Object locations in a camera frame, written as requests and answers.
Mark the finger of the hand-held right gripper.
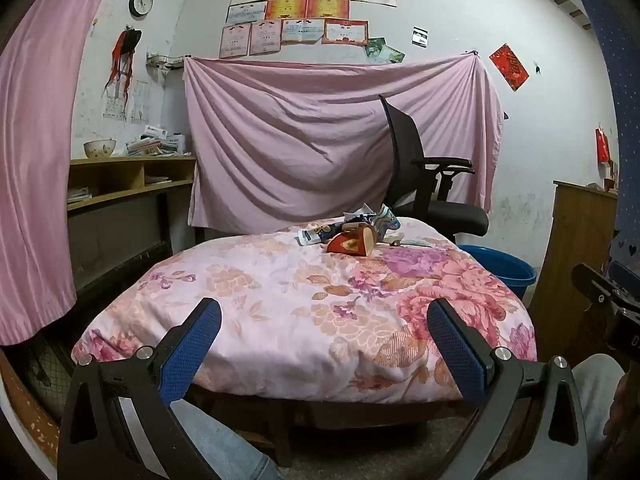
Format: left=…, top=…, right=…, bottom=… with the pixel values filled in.
left=571, top=262, right=628, bottom=308
left=607, top=261, right=640, bottom=306

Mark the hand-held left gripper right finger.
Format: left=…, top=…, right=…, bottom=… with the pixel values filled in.
left=426, top=297, right=591, bottom=480

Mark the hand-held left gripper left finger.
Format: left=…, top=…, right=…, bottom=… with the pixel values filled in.
left=56, top=297, right=223, bottom=480

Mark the blue plastic bucket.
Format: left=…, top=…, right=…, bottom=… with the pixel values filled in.
left=457, top=244, right=537, bottom=306

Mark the red carton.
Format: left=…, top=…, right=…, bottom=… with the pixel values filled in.
left=327, top=225, right=377, bottom=257

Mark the blue white wrapper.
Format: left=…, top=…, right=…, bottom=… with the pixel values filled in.
left=345, top=203, right=401, bottom=241

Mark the person's right hand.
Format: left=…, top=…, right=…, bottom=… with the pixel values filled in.
left=602, top=375, right=640, bottom=461

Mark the wooden cabinet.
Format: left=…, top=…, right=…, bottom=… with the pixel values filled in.
left=527, top=180, right=618, bottom=361

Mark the person's right leg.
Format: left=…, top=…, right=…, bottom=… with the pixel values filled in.
left=492, top=354, right=628, bottom=480

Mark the person's leg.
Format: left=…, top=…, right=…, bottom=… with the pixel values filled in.
left=492, top=354, right=628, bottom=480
left=117, top=395, right=283, bottom=480

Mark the person's left leg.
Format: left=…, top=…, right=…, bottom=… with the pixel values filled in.
left=117, top=395, right=283, bottom=480

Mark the floral blanket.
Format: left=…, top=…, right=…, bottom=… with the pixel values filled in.
left=71, top=216, right=538, bottom=404

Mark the black office chair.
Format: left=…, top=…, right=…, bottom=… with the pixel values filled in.
left=378, top=95, right=490, bottom=243

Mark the red hanging decoration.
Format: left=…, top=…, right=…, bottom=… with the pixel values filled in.
left=595, top=122, right=612, bottom=163

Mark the wooden shelf desk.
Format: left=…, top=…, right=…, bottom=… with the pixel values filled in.
left=66, top=155, right=198, bottom=306

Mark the blue dotted curtain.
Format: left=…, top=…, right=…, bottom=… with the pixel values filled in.
left=570, top=0, right=640, bottom=281

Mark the stack of books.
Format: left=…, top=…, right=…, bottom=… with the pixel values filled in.
left=125, top=124, right=193, bottom=157

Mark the ceramic bowl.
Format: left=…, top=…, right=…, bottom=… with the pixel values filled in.
left=83, top=140, right=118, bottom=159

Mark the red diamond paper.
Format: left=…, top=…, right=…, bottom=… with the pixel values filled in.
left=489, top=43, right=530, bottom=92

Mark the pink curtain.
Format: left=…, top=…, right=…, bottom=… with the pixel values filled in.
left=0, top=0, right=126, bottom=346

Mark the pink hanging sheet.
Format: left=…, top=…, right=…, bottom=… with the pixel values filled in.
left=182, top=52, right=505, bottom=231

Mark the red tassel ornament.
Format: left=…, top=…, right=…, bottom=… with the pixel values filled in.
left=102, top=27, right=142, bottom=101

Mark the wire wall rack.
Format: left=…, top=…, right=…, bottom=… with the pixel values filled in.
left=146, top=50, right=185, bottom=71

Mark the group of wall certificates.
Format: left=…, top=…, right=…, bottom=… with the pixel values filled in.
left=219, top=0, right=398, bottom=59

